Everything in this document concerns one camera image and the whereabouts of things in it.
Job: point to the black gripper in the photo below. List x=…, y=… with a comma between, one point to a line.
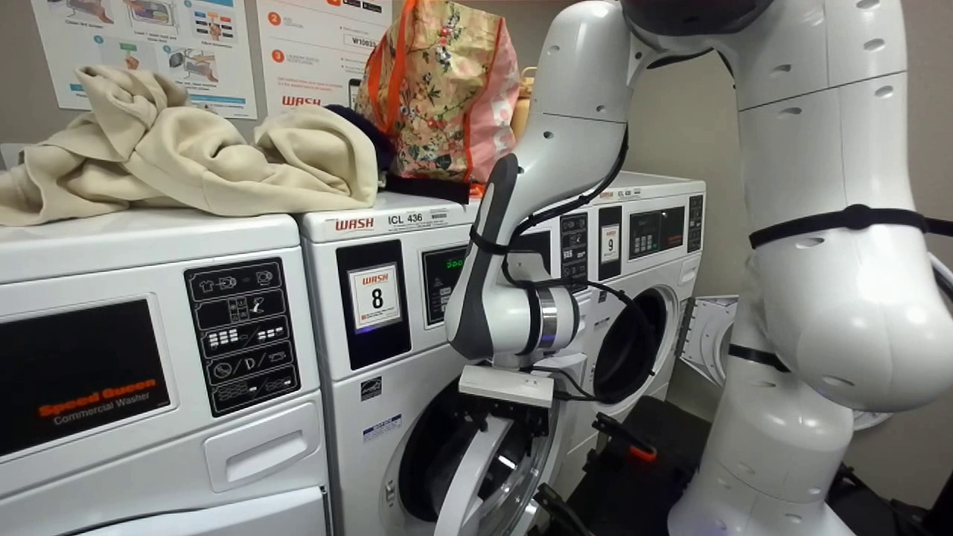
x=521, y=417

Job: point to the round white washer door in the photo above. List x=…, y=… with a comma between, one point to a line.
x=635, y=345
x=466, y=478

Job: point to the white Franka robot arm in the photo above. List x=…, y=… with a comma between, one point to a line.
x=834, y=315

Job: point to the white front washing machine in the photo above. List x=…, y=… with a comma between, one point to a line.
x=376, y=417

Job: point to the white right washing machine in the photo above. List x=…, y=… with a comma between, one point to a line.
x=644, y=193

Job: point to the white front-load washing machine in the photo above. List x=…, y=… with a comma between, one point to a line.
x=257, y=436

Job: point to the black orange clamp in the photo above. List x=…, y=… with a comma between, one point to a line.
x=621, y=436

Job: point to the black fabric item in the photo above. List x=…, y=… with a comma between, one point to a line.
x=426, y=184

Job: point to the pink floral laundry bag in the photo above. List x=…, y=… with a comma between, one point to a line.
x=434, y=90

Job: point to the beige crumpled cloth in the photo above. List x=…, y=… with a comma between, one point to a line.
x=178, y=150

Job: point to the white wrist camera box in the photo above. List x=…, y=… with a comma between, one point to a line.
x=507, y=384

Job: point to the orange instruction wall poster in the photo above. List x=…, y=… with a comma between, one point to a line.
x=315, y=49

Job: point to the blue instruction wall poster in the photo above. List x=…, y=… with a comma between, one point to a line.
x=217, y=49

